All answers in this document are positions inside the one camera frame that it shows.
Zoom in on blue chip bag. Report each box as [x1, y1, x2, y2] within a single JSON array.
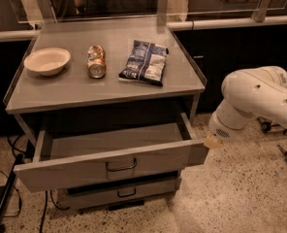
[[118, 40, 169, 86]]

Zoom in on grey top drawer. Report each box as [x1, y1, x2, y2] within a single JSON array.
[[15, 114, 208, 192]]

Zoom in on white horizontal rail right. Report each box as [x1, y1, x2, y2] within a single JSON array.
[[167, 16, 287, 31]]

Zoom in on black caster wheel far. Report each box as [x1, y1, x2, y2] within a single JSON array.
[[257, 117, 280, 133]]

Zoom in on white horizontal rail left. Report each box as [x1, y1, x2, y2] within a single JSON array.
[[0, 30, 39, 42]]

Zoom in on grey drawer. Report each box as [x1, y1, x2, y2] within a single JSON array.
[[15, 114, 208, 192], [57, 171, 181, 210]]

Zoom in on grey drawer cabinet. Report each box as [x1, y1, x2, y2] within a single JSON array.
[[3, 17, 207, 212]]

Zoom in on crushed golden soda can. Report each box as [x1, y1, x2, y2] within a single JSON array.
[[87, 46, 107, 79]]

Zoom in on white paper bowl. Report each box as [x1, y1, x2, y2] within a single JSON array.
[[23, 48, 71, 77]]

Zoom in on black stand pole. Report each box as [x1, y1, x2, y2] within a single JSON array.
[[0, 153, 23, 221]]

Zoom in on grey bottom drawer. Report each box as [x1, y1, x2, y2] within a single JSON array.
[[57, 171, 181, 210]]

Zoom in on white gripper with vents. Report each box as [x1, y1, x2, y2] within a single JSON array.
[[204, 112, 242, 149]]

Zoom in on white horizontal rail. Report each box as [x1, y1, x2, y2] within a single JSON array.
[[167, 16, 287, 31], [0, 30, 39, 42]]

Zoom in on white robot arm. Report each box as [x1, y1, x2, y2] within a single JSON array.
[[204, 66, 287, 149]]

